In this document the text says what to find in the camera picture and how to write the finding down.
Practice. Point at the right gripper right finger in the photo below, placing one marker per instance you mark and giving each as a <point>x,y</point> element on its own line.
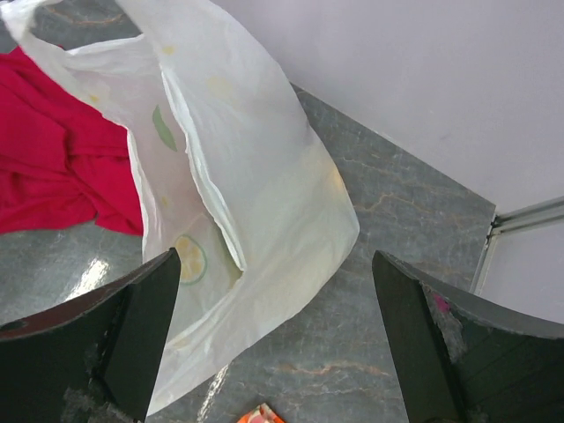
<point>461,358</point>

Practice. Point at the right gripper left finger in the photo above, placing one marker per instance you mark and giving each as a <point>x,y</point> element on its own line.
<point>94,358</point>

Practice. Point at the white plastic bag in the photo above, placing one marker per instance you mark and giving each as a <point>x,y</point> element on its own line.
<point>227,169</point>

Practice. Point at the orange floral cloth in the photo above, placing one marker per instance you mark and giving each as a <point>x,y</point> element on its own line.
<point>260,414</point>

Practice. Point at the red cloth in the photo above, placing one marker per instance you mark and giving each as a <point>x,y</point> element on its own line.
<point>62,162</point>

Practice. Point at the right aluminium frame post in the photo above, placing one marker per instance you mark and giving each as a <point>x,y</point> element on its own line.
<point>531,218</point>

